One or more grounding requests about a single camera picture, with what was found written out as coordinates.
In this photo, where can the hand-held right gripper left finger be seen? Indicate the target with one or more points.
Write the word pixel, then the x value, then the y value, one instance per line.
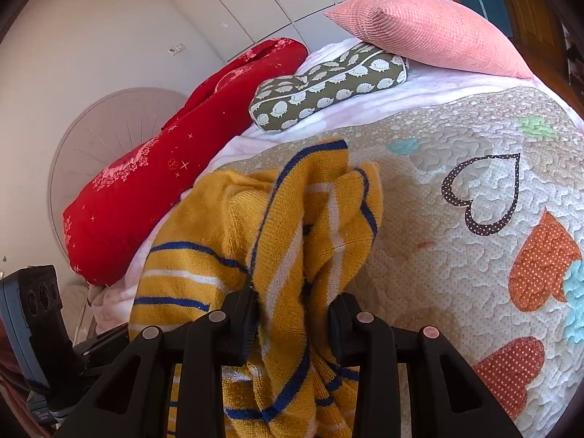
pixel 244 328

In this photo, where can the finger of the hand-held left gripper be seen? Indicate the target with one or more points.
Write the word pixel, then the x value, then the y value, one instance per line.
pixel 105 344

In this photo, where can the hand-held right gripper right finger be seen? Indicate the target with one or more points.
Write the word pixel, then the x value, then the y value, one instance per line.
pixel 337 333

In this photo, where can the yellow striped knit sweater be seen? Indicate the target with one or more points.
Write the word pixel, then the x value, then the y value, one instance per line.
pixel 292 237

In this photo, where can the heart-patterned quilt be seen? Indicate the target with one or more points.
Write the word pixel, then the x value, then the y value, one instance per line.
pixel 456 237

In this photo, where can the red rolled duvet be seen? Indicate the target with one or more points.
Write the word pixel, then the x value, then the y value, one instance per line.
pixel 150 178

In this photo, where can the round beige headboard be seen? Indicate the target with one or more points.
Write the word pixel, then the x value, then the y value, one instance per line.
pixel 100 132

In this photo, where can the white fleece blanket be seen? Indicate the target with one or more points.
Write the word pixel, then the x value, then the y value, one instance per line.
pixel 365 105

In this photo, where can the green white-spotted pillow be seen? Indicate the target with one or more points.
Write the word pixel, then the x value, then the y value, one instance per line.
pixel 319 86

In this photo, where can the pink ribbed pillow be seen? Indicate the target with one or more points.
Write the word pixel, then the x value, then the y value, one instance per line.
pixel 429 32

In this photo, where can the white wall switch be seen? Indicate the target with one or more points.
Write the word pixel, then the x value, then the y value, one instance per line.
pixel 175 48

